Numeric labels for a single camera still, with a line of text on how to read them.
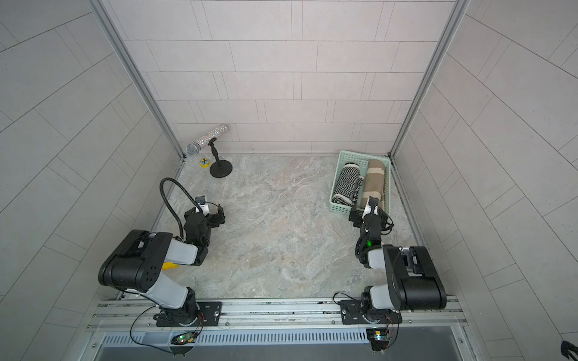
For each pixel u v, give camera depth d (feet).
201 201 2.52
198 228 2.25
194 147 2.89
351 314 2.32
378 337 2.23
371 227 2.19
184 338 2.14
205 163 3.66
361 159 3.66
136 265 1.44
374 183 3.27
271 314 2.37
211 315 2.32
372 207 2.44
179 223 2.28
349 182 3.23
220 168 3.57
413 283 1.41
